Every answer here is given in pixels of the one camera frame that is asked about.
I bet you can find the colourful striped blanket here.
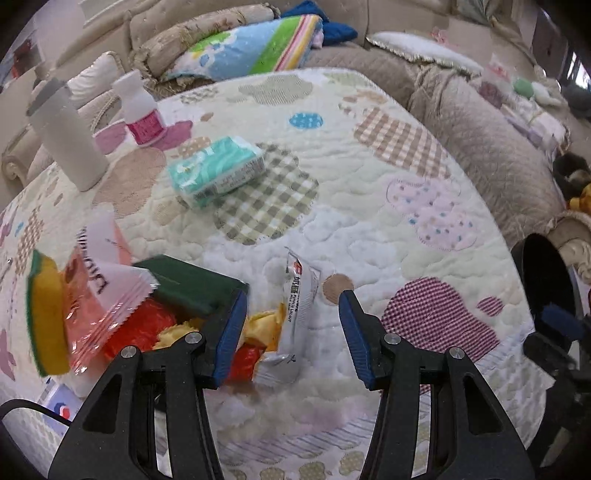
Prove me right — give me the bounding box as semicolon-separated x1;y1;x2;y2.
164;14;324;84

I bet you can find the yellow crumpled wrapper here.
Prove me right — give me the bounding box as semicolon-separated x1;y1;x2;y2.
154;305;284;356

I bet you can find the teal tissue pack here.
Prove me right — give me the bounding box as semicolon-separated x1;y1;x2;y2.
167;136;266;209

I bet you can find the white tumbler with grey lid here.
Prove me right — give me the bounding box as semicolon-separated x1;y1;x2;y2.
25;78;109;192

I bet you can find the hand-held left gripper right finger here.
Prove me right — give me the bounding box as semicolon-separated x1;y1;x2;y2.
338;290;539;480

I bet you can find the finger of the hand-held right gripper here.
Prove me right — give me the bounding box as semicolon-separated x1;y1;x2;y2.
541;304;586;340
524;332;580;370

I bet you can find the blue white small packet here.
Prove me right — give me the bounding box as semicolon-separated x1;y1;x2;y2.
37;383;84;437

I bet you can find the black cable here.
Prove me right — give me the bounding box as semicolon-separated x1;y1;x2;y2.
0;399;72;428

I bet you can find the dark plush toy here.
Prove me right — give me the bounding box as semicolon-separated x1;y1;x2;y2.
551;152;591;213

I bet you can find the yellow and green sponge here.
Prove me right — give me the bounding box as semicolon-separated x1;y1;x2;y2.
26;249;70;377

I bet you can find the plain white cushion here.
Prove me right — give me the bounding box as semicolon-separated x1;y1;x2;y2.
69;53;125;107

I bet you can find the white cushion with gold trim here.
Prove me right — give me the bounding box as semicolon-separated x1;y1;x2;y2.
365;31;483;77

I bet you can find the white paper sheet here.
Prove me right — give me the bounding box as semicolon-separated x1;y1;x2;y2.
65;369;107;398

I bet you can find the white sachet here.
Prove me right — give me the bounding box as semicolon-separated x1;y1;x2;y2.
254;247;321;386

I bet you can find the patchwork quilted tablecloth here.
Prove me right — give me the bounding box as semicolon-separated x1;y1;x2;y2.
0;68;555;480

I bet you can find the dark green box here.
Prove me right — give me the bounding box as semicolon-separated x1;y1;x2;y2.
133;254;250;317

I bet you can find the white bottle with pink label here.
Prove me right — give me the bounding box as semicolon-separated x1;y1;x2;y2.
112;70;169;146

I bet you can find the blue cloth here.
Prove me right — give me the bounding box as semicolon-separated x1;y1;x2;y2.
281;0;358;47

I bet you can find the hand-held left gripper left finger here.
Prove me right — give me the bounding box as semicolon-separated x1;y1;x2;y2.
48;290;250;480

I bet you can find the orange transparent snack packet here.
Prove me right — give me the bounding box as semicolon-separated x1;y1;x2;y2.
62;217;160;372

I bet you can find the beige floral pillow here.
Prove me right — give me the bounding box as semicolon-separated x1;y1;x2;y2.
128;4;278;77

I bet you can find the beige quilted sofa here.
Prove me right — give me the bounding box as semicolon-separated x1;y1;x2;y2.
0;0;591;278

